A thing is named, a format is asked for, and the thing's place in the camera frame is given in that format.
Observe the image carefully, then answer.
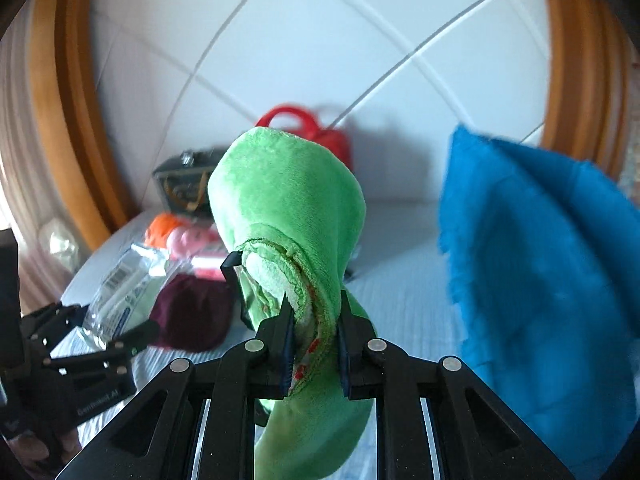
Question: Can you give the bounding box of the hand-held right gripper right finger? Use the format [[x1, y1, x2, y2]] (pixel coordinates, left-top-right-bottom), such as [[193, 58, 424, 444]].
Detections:
[[337, 289, 576, 480]]

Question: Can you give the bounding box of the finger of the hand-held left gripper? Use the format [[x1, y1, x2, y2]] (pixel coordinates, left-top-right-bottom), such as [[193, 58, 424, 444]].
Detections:
[[42, 321, 162, 377], [22, 304, 89, 347]]

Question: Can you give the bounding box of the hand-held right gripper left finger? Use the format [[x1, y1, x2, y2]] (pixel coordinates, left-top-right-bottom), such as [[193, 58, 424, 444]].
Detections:
[[59, 292, 298, 480]]

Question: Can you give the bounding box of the green plush cloth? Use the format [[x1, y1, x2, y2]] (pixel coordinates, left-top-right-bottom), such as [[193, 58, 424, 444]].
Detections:
[[206, 127, 373, 480]]

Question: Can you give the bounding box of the person's left hand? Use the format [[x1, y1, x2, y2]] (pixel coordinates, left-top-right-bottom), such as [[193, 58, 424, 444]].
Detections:
[[0, 432, 81, 477]]

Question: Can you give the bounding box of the clear plastic package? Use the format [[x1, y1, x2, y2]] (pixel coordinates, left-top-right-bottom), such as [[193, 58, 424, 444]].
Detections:
[[82, 242, 168, 351]]

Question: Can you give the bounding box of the clear plastic bag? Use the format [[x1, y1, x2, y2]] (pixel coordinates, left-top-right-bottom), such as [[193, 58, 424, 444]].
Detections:
[[37, 217, 81, 273]]

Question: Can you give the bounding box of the maroon cloth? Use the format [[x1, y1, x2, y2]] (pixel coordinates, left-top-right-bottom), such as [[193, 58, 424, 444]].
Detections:
[[150, 274, 236, 351]]

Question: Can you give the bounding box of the small pink tissue packet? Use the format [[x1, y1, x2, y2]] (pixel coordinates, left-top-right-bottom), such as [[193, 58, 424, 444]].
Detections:
[[189, 254, 228, 281]]

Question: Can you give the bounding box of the orange haired pink doll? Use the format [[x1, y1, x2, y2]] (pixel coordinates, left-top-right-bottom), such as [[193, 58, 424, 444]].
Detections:
[[144, 212, 223, 261]]

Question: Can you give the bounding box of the beige curtain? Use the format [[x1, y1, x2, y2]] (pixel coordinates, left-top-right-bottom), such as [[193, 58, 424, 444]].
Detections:
[[0, 25, 76, 311]]

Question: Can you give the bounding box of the dark gift bag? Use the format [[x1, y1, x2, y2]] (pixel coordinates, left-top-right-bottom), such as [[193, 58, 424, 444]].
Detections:
[[152, 147, 231, 218]]

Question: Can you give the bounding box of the blue towel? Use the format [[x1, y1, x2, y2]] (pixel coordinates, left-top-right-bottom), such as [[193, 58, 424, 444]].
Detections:
[[437, 125, 633, 480]]

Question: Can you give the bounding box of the wooden chair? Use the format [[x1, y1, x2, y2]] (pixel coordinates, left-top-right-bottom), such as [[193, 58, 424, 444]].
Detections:
[[30, 0, 131, 251]]

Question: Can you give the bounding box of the red plastic handbag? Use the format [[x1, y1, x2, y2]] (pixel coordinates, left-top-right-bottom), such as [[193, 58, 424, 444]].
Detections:
[[255, 105, 353, 173]]

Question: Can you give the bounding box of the wooden frame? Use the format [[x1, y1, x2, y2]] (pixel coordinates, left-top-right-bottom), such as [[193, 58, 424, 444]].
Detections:
[[537, 0, 631, 176]]

